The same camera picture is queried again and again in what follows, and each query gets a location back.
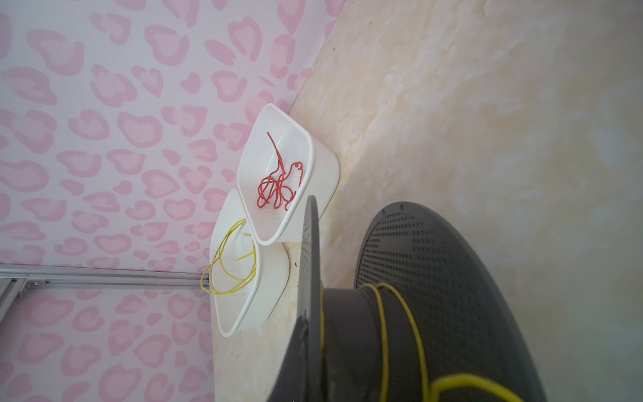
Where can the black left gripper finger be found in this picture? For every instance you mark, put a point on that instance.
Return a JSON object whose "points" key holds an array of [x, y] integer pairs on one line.
{"points": [[291, 382]]}

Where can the dark grey cable spool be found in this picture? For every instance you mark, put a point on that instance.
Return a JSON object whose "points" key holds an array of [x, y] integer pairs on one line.
{"points": [[423, 321]]}

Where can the white plastic tray left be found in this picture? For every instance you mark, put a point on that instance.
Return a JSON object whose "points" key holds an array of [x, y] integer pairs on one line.
{"points": [[245, 279]]}

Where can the white plastic tray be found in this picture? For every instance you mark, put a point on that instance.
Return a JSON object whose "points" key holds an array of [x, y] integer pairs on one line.
{"points": [[281, 167], [245, 279]]}

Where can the white plastic tray right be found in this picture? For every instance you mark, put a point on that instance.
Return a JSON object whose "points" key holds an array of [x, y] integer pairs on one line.
{"points": [[281, 167]]}

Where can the aluminium frame diagonal bar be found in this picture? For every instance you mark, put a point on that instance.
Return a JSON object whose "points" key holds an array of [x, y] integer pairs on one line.
{"points": [[10, 291]]}

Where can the aluminium frame left post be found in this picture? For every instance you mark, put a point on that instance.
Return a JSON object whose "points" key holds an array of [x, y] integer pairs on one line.
{"points": [[92, 277]]}

